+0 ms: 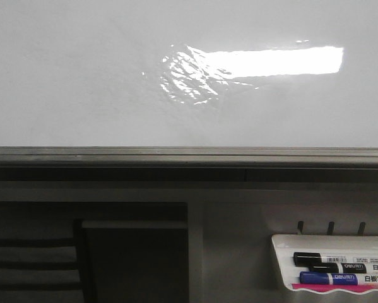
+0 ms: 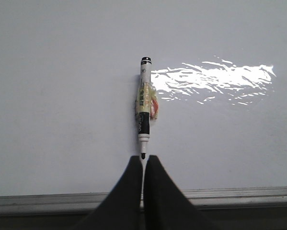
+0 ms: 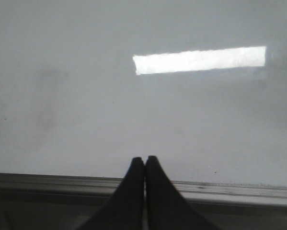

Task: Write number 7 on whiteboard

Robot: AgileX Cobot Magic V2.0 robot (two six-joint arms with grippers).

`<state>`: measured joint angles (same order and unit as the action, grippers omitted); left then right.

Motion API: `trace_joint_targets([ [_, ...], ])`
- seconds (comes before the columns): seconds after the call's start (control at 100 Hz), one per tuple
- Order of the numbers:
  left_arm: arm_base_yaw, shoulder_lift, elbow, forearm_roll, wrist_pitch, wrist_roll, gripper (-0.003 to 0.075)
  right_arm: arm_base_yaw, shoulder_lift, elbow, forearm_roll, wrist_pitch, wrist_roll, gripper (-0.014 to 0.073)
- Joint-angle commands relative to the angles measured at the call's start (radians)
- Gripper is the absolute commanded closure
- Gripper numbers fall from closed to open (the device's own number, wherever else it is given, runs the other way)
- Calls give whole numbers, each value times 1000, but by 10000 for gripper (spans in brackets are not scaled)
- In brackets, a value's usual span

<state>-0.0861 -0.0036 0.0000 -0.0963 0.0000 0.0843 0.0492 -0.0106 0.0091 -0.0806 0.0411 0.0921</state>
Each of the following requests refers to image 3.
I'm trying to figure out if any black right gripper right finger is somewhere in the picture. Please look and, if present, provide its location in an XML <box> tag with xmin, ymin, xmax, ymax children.
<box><xmin>145</xmin><ymin>156</ymin><xmax>217</xmax><ymax>230</ymax></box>

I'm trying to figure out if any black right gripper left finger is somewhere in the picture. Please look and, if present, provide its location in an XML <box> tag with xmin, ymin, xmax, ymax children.
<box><xmin>80</xmin><ymin>157</ymin><xmax>144</xmax><ymax>230</ymax></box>

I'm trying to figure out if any white whiteboard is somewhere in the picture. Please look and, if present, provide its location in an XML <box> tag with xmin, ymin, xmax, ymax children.
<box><xmin>0</xmin><ymin>0</ymin><xmax>287</xmax><ymax>186</ymax></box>

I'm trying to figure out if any grey aluminium whiteboard frame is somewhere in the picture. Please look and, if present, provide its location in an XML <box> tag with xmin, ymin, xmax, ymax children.
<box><xmin>0</xmin><ymin>173</ymin><xmax>287</xmax><ymax>207</ymax></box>

